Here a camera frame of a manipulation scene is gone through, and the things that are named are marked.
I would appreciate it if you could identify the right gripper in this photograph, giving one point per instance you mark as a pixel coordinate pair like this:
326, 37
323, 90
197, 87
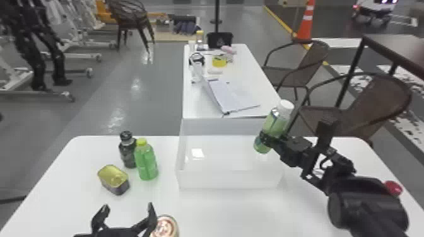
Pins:
293, 150

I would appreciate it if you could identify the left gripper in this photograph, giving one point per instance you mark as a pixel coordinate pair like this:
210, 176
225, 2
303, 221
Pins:
109, 232

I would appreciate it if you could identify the green bottle white cap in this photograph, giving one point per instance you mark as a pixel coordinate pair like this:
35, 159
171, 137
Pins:
275, 124

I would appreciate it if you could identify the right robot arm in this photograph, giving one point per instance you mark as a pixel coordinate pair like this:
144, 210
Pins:
361, 205

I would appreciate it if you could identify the yellow can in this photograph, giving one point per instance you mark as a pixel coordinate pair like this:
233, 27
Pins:
113, 178

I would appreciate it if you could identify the red can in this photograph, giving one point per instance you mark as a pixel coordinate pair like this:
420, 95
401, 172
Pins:
165, 227

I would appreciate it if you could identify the clear box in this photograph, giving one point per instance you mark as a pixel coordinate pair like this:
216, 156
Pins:
228, 168

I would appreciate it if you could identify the white paper pad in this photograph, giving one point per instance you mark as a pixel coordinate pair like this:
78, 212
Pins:
228, 94

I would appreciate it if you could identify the dark bottle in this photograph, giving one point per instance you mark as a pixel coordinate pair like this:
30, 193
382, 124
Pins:
127, 150

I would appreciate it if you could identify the white side table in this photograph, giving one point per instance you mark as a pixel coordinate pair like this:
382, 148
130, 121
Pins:
245, 72

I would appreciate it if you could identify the brown mesh chair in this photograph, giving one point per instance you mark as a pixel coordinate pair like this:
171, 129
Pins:
129, 15
374, 106
306, 64

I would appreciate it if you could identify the yellow tape roll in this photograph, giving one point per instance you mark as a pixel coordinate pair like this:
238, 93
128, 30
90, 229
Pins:
219, 61

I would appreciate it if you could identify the clear jar black lid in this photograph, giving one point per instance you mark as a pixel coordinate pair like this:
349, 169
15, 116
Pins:
196, 66

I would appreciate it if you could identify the black bag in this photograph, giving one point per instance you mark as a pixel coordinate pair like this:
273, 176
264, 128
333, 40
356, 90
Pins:
220, 39

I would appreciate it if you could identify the clear bottle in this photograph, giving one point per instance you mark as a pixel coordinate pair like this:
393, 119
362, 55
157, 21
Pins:
199, 39

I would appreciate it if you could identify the orange cone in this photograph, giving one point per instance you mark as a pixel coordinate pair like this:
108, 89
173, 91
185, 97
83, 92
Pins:
306, 23

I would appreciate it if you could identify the dark side table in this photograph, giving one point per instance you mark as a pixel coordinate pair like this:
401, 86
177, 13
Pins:
397, 46

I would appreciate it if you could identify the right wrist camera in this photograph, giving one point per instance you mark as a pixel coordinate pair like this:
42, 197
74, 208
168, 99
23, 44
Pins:
326, 129

